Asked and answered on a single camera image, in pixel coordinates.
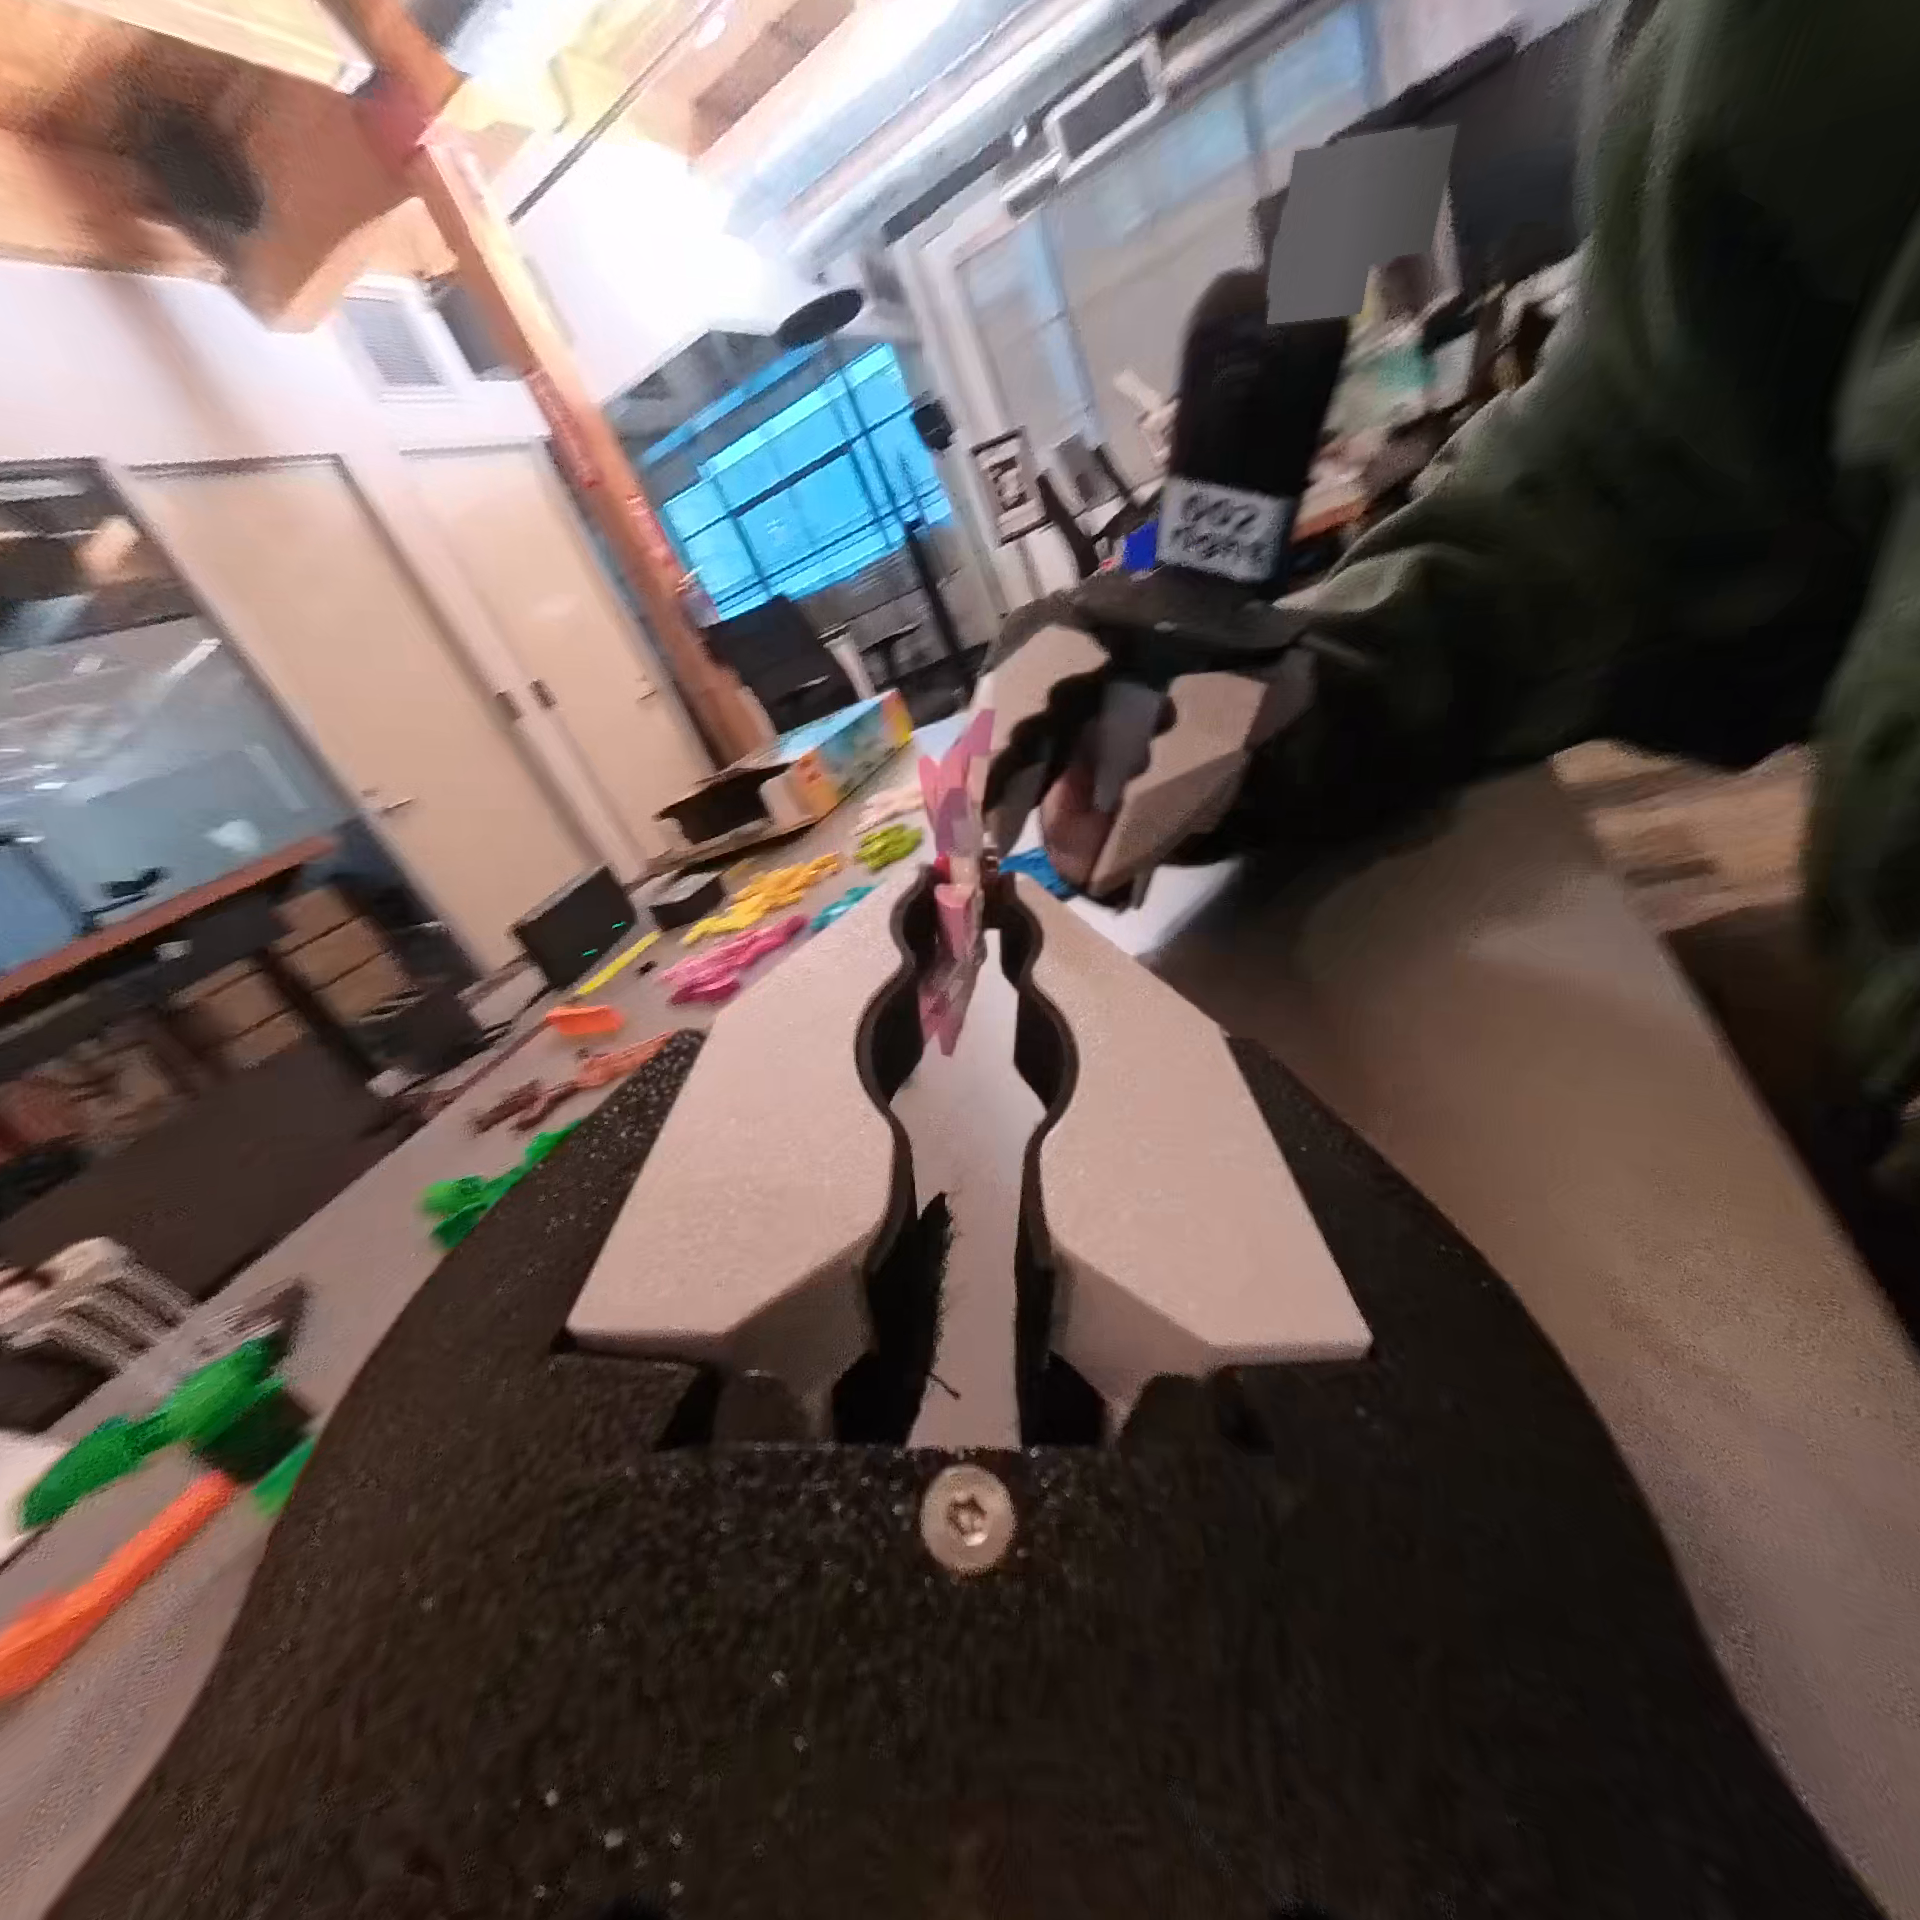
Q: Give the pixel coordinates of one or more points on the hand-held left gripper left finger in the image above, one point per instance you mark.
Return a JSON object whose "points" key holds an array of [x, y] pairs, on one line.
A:
{"points": [[751, 1170]]}

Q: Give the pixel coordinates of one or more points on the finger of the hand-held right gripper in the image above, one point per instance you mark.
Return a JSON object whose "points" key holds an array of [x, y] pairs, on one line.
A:
{"points": [[1201, 750], [1036, 682]]}

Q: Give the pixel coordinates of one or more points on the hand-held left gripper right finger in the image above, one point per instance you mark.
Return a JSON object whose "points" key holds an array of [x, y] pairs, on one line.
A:
{"points": [[1184, 1184]]}

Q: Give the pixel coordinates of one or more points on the pink lego flower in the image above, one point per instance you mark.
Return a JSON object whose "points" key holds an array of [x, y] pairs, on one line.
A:
{"points": [[960, 902]]}

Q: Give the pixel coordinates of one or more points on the person's right forearm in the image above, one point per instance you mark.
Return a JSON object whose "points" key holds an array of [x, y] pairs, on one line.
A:
{"points": [[1500, 628]]}

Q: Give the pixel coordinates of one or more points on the teal lego piece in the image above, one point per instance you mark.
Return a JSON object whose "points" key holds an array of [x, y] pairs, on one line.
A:
{"points": [[1039, 868]]}

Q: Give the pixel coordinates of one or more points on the pile of brown lego pieces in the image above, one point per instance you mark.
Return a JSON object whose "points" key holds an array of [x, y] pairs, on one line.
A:
{"points": [[578, 1083]]}

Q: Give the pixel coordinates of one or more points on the colourful lego box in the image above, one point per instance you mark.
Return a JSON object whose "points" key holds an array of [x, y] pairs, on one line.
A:
{"points": [[849, 750]]}

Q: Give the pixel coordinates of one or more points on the pile of pink lego pieces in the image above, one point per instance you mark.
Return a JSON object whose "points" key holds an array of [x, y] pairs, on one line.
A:
{"points": [[734, 961]]}

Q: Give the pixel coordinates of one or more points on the pile of lime lego pieces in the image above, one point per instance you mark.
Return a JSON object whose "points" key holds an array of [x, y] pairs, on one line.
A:
{"points": [[888, 848]]}

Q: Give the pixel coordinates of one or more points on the pile of green lego pieces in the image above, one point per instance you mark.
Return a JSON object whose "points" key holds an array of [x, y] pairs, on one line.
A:
{"points": [[480, 1193]]}

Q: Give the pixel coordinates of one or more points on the pile of yellow lego pieces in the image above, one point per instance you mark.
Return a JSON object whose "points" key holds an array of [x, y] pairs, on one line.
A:
{"points": [[764, 896]]}

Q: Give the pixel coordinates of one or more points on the green lego plate build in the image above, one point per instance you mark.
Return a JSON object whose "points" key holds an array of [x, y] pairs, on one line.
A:
{"points": [[195, 1417]]}

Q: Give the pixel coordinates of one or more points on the long orange lego piece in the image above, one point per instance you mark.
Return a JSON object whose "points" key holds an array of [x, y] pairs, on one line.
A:
{"points": [[113, 1588]]}

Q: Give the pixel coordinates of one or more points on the person's right hand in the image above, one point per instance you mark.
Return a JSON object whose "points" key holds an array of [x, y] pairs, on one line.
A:
{"points": [[1067, 826]]}

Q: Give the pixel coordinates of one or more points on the black framed picture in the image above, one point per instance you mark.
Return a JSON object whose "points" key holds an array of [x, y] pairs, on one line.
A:
{"points": [[1008, 483]]}

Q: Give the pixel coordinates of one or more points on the small black box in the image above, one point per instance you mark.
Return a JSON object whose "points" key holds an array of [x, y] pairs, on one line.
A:
{"points": [[686, 902]]}

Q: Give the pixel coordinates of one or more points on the black box with green light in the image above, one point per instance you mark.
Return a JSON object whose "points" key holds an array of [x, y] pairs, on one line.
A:
{"points": [[578, 930]]}

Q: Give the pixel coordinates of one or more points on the brown cardboard tray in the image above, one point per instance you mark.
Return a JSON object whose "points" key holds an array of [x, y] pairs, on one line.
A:
{"points": [[734, 796]]}

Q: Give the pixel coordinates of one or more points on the white double door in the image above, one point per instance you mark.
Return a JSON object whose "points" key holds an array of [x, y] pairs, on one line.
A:
{"points": [[451, 644]]}

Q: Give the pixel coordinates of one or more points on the wooden side desk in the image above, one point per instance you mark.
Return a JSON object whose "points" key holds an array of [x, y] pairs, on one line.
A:
{"points": [[166, 921]]}

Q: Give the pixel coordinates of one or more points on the person's green jacket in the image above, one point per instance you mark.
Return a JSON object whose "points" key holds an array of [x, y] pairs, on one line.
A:
{"points": [[1874, 930]]}

